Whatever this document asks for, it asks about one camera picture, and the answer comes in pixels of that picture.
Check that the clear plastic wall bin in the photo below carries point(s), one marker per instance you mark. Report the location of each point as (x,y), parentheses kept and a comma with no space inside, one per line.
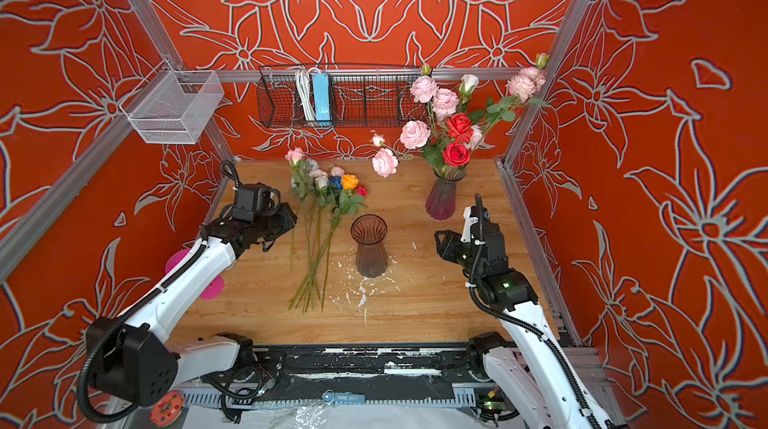
(173,106)

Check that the blue rose stem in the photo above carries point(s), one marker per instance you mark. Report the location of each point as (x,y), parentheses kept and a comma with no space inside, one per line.
(335,182)

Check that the white pink rose stem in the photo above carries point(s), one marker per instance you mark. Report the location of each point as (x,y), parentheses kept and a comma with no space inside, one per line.
(467,87)

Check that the red rose stem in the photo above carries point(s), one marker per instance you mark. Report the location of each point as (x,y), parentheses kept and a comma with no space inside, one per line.
(460,127)
(454,155)

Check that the small magenta rose stem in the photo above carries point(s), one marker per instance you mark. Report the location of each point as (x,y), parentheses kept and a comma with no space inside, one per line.
(361,191)

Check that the pink plastic cup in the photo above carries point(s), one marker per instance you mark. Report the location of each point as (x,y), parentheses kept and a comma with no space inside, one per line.
(211,291)

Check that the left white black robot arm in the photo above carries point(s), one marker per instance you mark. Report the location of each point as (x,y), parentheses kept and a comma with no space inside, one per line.
(128,363)

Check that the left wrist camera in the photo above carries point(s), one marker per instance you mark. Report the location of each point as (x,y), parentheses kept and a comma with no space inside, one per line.
(252,201)

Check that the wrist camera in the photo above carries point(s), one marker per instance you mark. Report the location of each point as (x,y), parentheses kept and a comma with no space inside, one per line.
(471,216)
(252,201)

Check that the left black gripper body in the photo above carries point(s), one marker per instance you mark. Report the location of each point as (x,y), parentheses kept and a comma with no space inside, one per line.
(277,223)

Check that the large pink peony stem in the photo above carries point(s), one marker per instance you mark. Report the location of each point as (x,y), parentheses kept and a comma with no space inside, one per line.
(414,141)

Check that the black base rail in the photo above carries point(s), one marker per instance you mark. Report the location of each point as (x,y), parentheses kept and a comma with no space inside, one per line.
(386,372)

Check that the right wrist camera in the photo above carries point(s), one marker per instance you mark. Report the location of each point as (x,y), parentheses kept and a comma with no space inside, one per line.
(471,216)

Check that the purple ribbed glass vase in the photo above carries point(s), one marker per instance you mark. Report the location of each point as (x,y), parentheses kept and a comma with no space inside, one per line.
(441,202)

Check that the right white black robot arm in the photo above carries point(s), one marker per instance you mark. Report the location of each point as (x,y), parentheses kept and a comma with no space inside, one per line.
(525,361)

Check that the black wire wall basket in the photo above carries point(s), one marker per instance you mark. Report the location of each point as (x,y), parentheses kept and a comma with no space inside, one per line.
(362,95)

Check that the pink double rose stem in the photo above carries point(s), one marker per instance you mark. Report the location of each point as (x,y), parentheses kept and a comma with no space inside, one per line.
(440,103)

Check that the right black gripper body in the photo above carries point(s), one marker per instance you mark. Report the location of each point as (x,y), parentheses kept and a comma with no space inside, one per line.
(464,254)

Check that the light blue box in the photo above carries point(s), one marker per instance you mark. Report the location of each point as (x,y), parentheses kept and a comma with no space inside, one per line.
(321,95)

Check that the pink rose bunch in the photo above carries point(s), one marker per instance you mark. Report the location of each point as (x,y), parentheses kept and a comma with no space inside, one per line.
(304,173)

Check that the orange rose stem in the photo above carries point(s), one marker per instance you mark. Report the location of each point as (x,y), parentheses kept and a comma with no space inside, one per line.
(349,181)

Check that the brown ribbed glass vase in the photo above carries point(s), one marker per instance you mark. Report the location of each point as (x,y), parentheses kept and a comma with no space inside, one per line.
(369,232)

